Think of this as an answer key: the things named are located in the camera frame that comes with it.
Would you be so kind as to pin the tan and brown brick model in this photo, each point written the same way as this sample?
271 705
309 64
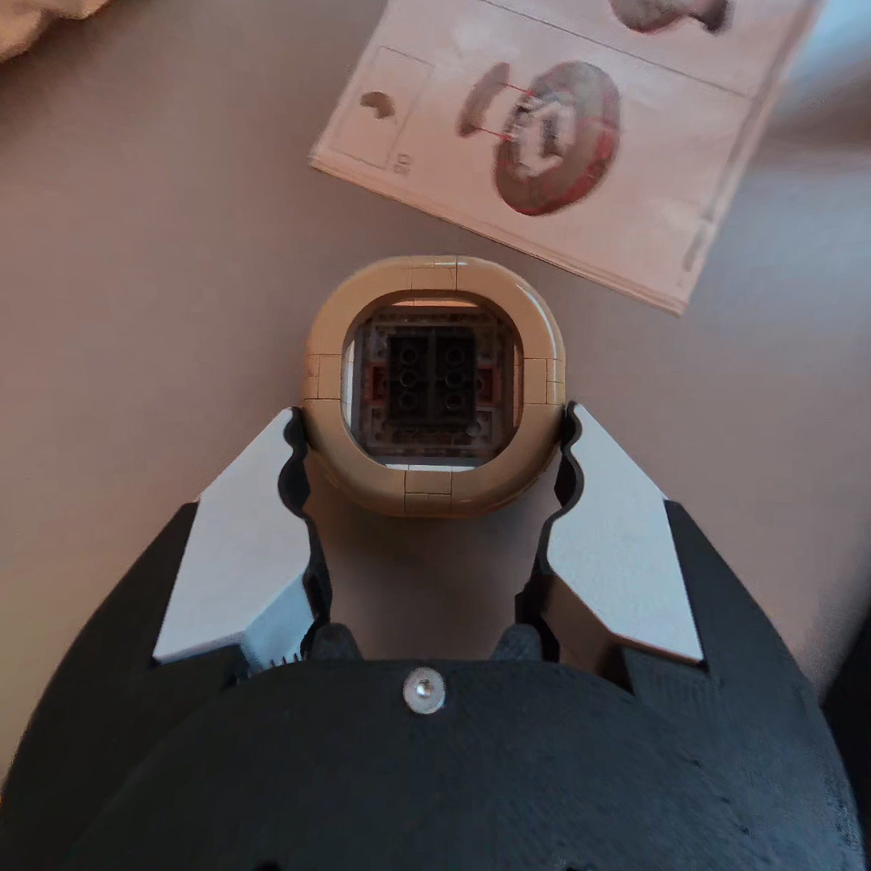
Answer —
340 469

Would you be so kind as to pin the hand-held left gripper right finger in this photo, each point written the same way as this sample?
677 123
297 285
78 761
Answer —
612 558

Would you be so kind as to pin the brick instruction booklet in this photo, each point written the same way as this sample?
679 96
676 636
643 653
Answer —
435 170

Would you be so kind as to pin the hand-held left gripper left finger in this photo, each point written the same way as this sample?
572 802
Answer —
224 558

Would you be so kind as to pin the white patterned paper bag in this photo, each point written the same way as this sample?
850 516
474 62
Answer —
27 27

